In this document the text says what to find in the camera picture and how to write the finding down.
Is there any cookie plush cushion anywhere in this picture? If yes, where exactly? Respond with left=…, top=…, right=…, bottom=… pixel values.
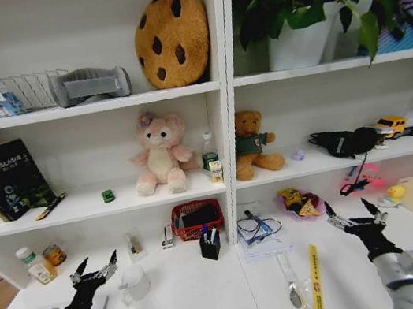
left=125, top=0, right=219, bottom=95

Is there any brown teddy bear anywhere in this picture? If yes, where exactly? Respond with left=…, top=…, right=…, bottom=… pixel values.
left=223, top=104, right=288, bottom=183

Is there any black case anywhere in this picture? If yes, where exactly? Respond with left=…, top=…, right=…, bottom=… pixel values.
left=178, top=202, right=221, bottom=230

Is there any yellow toy truck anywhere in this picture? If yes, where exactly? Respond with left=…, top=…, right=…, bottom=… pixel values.
left=371, top=111, right=413, bottom=142

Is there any small white box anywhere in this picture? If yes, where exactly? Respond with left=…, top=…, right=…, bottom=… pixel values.
left=158, top=223, right=177, bottom=252

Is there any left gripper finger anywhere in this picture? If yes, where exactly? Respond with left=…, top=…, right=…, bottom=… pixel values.
left=66, top=256, right=95, bottom=285
left=93, top=249, right=122, bottom=280

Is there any clear plastic box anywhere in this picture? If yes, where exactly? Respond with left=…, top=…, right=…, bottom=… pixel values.
left=122, top=225, right=151, bottom=263

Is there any yellow chopstick packet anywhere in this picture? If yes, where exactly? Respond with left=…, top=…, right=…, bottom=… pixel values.
left=303, top=242, right=329, bottom=309

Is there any white mug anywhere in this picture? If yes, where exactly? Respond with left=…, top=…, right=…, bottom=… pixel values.
left=114, top=262, right=155, bottom=307

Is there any spoon in clear wrapper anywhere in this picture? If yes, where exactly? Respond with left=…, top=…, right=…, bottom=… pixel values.
left=275, top=248, right=315, bottom=309

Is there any pink toy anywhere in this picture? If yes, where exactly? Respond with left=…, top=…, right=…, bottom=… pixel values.
left=335, top=161, right=386, bottom=198

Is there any black book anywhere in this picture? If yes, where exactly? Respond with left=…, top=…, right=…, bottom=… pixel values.
left=0, top=133, right=61, bottom=225

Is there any blue purple gift bag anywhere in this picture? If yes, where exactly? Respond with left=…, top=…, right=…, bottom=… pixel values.
left=348, top=0, right=413, bottom=59

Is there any pink plush cat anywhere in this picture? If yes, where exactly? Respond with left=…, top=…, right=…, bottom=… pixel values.
left=121, top=102, right=205, bottom=201

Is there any black hanging strap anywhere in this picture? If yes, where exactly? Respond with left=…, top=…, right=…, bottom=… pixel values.
left=332, top=151, right=377, bottom=197

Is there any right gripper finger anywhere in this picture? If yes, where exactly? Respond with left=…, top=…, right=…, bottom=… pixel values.
left=323, top=197, right=355, bottom=234
left=360, top=194, right=391, bottom=229

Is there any yellow rubber duck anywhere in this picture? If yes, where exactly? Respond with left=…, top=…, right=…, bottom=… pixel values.
left=374, top=183, right=410, bottom=211

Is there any red plastic basket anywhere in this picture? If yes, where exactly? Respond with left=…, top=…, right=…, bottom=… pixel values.
left=168, top=196, right=228, bottom=245

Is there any orange juice bottle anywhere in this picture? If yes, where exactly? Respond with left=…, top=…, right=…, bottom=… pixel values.
left=14, top=241, right=60, bottom=289

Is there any blue cable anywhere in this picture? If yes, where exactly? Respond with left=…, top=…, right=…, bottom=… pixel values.
left=233, top=204, right=286, bottom=249

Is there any green glass bottle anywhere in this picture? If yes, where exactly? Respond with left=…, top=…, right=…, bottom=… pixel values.
left=196, top=129, right=224, bottom=178

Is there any white plant pot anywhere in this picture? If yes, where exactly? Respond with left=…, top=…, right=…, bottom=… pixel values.
left=259, top=0, right=348, bottom=74

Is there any yellow tin can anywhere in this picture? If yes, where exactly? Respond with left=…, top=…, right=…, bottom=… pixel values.
left=40, top=242, right=69, bottom=270

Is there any stack of white papers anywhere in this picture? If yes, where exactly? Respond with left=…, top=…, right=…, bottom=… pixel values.
left=233, top=195, right=295, bottom=266

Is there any wire file rack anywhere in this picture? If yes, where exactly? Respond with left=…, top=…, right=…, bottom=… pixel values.
left=0, top=64, right=75, bottom=118

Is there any small yellow drink carton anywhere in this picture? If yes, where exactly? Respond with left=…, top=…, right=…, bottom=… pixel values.
left=207, top=158, right=227, bottom=185

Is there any white shelf unit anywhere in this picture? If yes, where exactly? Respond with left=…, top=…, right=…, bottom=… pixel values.
left=0, top=0, right=413, bottom=296

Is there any black pen holder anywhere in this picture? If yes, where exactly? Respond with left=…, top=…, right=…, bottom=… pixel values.
left=197, top=228, right=225, bottom=264

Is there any green toy car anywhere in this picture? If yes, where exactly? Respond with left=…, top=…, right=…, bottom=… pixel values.
left=100, top=187, right=117, bottom=204

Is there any black and yellow pen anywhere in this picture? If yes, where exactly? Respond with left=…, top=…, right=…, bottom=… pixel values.
left=31, top=192, right=72, bottom=222

